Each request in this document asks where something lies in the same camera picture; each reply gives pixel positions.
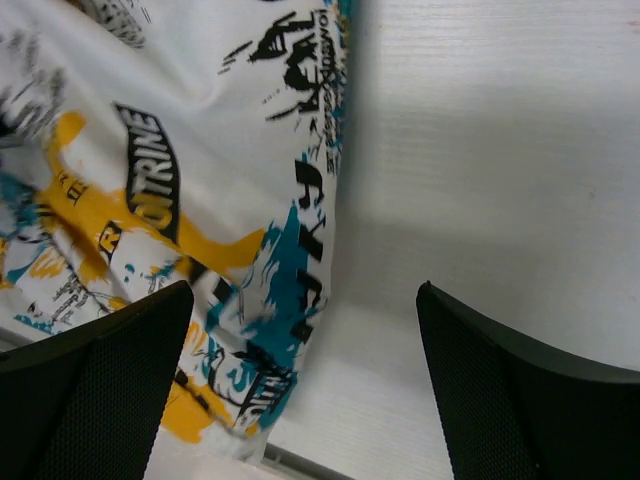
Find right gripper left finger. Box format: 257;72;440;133
1;281;194;479

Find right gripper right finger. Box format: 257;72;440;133
416;282;639;479

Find colourful printed shorts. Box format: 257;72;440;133
1;1;353;461

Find front aluminium rail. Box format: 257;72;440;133
263;444;352;480

